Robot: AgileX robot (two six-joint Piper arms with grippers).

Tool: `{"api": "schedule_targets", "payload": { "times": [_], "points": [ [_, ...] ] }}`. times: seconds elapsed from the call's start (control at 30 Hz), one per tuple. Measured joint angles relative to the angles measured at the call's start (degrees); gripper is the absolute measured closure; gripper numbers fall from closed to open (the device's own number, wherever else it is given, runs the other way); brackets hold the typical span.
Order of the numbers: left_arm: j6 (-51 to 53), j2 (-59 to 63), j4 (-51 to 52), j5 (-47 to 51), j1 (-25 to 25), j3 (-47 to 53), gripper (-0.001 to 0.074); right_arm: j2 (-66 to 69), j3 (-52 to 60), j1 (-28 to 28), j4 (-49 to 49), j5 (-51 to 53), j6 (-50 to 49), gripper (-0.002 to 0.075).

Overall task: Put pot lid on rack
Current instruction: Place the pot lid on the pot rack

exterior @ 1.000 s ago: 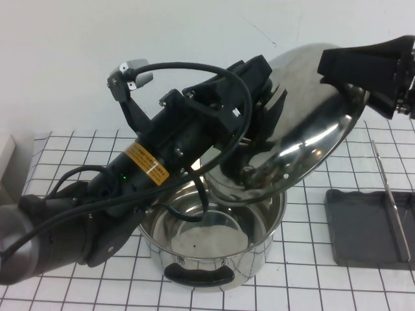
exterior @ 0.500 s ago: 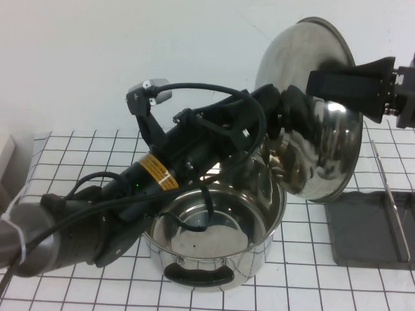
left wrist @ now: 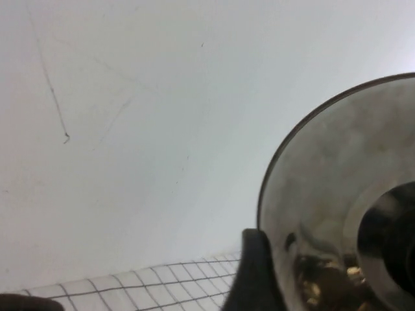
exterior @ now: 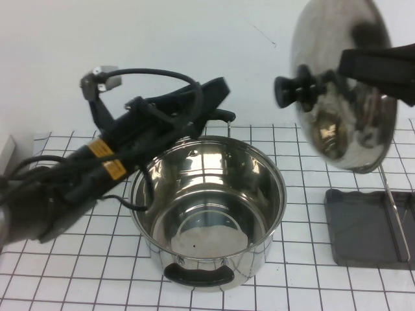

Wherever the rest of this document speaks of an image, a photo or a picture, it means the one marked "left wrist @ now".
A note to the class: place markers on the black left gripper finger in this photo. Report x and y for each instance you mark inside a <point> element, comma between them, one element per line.
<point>256,278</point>

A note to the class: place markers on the stainless steel pot lid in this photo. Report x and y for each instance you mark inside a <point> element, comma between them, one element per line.
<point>324,162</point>

